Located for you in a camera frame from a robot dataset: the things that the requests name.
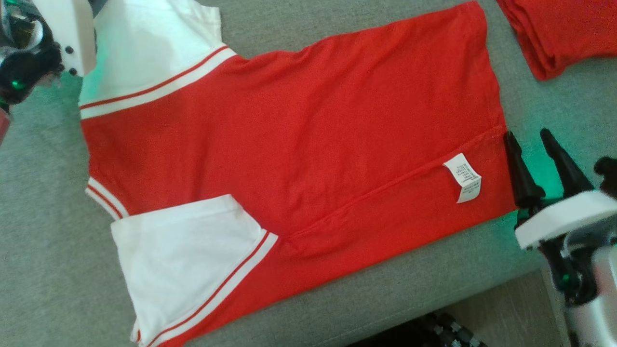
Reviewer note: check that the red cloth item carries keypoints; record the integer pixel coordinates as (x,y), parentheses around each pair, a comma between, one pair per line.
(3,127)

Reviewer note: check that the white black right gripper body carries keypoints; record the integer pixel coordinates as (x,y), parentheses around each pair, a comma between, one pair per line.
(564,219)

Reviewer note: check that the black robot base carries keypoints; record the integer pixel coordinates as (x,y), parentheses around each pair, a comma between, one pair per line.
(434,332)

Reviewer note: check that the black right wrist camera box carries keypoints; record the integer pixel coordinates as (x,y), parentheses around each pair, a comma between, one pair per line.
(608,176)

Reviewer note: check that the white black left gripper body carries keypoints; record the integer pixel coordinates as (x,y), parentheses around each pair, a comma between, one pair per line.
(67,29)

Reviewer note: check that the folded red garment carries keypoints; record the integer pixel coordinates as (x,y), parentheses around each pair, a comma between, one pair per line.
(564,33)

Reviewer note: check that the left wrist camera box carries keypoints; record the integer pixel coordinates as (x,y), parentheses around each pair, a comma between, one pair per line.
(24,62)

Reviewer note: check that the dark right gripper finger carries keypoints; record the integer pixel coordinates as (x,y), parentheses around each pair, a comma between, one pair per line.
(569,166)
(523,178)

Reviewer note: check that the grey fabric sofa ottoman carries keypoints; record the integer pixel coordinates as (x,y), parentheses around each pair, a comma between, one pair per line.
(48,241)

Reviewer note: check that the red and white jersey shirt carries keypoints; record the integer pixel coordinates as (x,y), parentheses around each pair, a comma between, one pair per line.
(289,144)

